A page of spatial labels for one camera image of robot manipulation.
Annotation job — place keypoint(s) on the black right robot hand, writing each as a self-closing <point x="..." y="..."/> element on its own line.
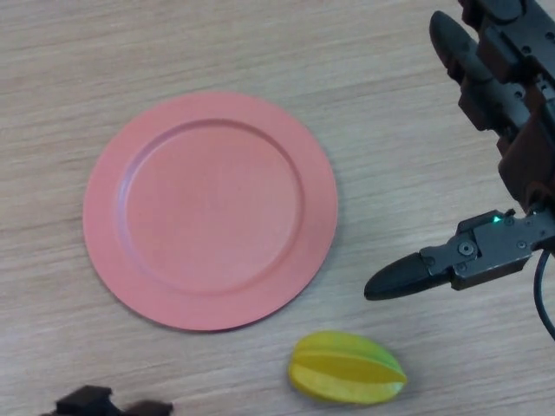
<point x="531" y="143"/>

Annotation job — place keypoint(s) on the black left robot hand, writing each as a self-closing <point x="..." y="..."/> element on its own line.
<point x="86" y="401"/>

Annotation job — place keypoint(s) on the pink round plate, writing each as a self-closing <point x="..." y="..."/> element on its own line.
<point x="210" y="212"/>

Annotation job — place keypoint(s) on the yellow starfruit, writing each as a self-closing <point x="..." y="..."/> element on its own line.
<point x="347" y="368"/>

